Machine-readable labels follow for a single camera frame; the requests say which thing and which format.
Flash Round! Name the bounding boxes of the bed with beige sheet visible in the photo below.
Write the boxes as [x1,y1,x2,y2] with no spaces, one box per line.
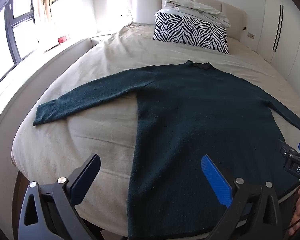
[0,22,300,240]

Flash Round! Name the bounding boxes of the black framed window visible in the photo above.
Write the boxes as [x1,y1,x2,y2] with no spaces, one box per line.
[4,0,38,64]

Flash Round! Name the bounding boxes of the beige padded headboard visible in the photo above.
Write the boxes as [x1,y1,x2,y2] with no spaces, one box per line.
[126,0,247,41]

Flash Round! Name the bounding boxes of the dark teal knit sweater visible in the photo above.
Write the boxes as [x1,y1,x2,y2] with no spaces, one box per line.
[33,60,300,239]

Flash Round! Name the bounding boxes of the zebra print pillow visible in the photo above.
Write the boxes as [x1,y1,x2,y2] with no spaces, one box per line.
[153,8,229,55]

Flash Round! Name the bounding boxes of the beige curtain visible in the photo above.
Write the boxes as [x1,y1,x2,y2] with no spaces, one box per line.
[32,0,53,26]

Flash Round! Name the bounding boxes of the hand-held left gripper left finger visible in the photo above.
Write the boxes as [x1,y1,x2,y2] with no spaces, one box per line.
[18,154,101,240]

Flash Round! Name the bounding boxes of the folded white duvet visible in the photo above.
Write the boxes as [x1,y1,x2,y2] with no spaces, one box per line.
[164,0,232,28]

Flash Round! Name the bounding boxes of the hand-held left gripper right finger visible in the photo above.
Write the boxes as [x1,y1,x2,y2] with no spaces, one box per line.
[201,154,283,240]

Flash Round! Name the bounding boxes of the white wardrobe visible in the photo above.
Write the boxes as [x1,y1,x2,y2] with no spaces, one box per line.
[254,0,300,105]

